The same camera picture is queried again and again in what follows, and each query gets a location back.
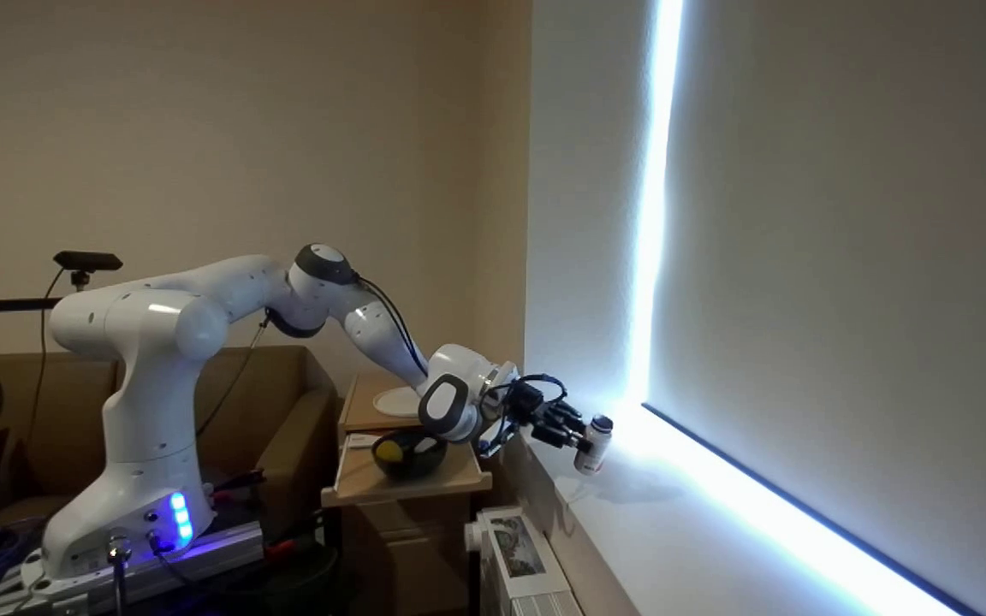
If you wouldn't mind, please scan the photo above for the yellow lemon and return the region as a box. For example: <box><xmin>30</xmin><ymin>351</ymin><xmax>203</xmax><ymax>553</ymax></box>
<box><xmin>373</xmin><ymin>436</ymin><xmax>403</xmax><ymax>464</ymax></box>

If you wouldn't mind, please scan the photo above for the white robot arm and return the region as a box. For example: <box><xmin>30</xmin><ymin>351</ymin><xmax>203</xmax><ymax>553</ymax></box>
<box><xmin>40</xmin><ymin>243</ymin><xmax>606</xmax><ymax>579</ymax></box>

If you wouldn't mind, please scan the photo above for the orange label pill bottle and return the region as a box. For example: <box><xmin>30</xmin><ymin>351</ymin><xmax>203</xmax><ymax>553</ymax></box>
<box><xmin>574</xmin><ymin>415</ymin><xmax>612</xmax><ymax>472</ymax></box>

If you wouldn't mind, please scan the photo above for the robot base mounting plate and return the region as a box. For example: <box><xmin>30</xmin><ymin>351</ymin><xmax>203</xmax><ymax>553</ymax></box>
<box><xmin>0</xmin><ymin>521</ymin><xmax>262</xmax><ymax>616</ymax></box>

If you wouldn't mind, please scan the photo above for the brown leather armchair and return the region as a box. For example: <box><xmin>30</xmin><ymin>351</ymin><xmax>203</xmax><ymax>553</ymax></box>
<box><xmin>0</xmin><ymin>345</ymin><xmax>337</xmax><ymax>535</ymax></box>

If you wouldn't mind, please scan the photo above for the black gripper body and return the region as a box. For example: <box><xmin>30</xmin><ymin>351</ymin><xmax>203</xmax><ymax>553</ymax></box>
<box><xmin>503</xmin><ymin>374</ymin><xmax>571</xmax><ymax>435</ymax></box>

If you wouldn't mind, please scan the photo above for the wooden side table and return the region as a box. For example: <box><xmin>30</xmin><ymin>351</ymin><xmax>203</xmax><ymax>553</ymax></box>
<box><xmin>323</xmin><ymin>376</ymin><xmax>492</xmax><ymax>616</ymax></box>

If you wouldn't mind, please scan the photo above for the white round plate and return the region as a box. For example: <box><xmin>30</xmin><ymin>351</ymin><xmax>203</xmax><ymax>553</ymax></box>
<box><xmin>373</xmin><ymin>386</ymin><xmax>419</xmax><ymax>417</ymax></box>

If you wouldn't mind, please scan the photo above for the black camera on stand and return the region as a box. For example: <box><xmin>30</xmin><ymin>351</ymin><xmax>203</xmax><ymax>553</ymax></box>
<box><xmin>54</xmin><ymin>251</ymin><xmax>123</xmax><ymax>292</ymax></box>

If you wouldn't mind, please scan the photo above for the black bowl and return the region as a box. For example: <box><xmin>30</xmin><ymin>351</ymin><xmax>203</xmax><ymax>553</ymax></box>
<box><xmin>373</xmin><ymin>427</ymin><xmax>445</xmax><ymax>478</ymax></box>

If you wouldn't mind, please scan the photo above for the white window blind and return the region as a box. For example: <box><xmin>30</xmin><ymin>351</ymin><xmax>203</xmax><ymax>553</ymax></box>
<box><xmin>652</xmin><ymin>0</ymin><xmax>986</xmax><ymax>616</ymax></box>

